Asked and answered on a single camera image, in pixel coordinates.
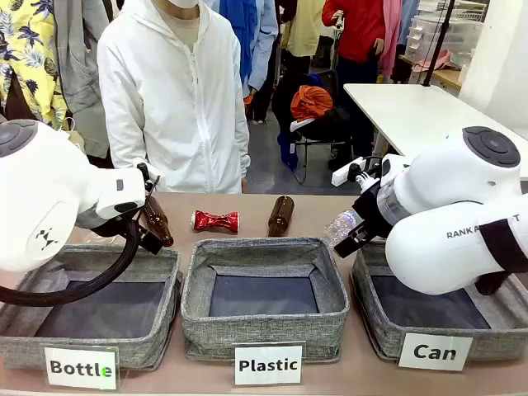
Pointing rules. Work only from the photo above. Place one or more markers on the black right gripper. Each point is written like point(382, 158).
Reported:
point(373, 214)

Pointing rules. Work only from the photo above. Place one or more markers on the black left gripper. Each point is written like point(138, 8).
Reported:
point(150, 244)

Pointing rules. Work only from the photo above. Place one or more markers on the clear bottle pink label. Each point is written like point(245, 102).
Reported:
point(338, 224)

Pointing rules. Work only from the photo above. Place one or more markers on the brown glass bottle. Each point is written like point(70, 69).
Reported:
point(156, 218)
point(281, 216)

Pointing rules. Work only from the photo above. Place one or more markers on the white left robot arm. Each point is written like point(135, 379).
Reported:
point(41, 185)

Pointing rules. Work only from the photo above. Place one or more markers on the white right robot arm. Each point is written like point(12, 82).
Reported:
point(433, 255)

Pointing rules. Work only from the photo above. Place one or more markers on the crushed red can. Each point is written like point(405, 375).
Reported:
point(206, 220)

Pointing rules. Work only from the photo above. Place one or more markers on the grey fabric basket labelled Can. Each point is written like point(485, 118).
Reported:
point(383, 338)

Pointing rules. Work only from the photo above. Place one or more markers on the grey fabric basket labelled Bottle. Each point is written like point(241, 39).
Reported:
point(136, 350)

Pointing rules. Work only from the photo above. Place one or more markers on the grey fabric basket labelled Plastic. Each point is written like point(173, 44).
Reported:
point(264, 330)

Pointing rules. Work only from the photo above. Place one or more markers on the white sign reading Can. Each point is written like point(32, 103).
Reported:
point(435, 351)

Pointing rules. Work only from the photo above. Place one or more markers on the white power strip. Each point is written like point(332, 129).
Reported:
point(340, 175)

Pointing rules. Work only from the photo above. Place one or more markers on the black chair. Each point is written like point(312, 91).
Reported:
point(330, 123)

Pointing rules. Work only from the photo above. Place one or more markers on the white sign reading Bottle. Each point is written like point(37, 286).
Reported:
point(80, 367)

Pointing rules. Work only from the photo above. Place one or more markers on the person in white hoodie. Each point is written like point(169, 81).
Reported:
point(173, 103)

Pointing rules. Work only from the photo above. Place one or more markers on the white side table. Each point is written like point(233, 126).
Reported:
point(412, 111)

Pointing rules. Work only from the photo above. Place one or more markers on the white sign reading Plastic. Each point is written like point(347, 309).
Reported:
point(268, 365)

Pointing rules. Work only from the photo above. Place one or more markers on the orange cloth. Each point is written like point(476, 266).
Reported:
point(311, 101)

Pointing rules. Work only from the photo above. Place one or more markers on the grey hanging jacket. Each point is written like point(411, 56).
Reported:
point(78, 62)

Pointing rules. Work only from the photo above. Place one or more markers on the pink cloth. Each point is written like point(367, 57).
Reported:
point(433, 62)

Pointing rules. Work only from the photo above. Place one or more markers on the pink hanging garment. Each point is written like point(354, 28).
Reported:
point(391, 37)

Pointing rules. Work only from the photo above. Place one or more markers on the person in red sweater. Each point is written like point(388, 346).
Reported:
point(359, 29)

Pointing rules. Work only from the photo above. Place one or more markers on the pale yellow jacket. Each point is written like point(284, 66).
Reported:
point(305, 29)

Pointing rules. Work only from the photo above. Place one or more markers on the black stand pole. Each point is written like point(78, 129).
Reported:
point(439, 41)

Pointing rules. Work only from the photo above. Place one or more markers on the blue hanging garment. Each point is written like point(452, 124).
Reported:
point(255, 37)

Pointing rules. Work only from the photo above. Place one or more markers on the yellow floral shirt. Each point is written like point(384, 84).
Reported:
point(24, 49)

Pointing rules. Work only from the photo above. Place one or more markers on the clear plastic storage drawers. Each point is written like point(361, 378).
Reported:
point(458, 37)

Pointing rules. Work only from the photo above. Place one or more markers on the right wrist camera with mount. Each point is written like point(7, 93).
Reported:
point(354, 171)

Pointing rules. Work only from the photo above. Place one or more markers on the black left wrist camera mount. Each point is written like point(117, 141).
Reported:
point(143, 169)

